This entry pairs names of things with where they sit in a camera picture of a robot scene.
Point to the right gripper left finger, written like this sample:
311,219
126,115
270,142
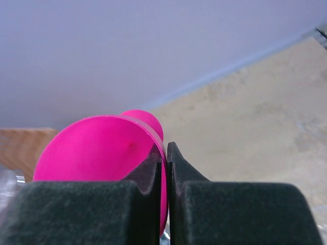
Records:
119,212

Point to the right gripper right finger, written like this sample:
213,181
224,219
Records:
207,212

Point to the pink plastic goblet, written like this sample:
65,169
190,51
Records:
105,148

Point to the orange plastic file organizer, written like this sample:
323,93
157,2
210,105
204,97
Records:
22,147

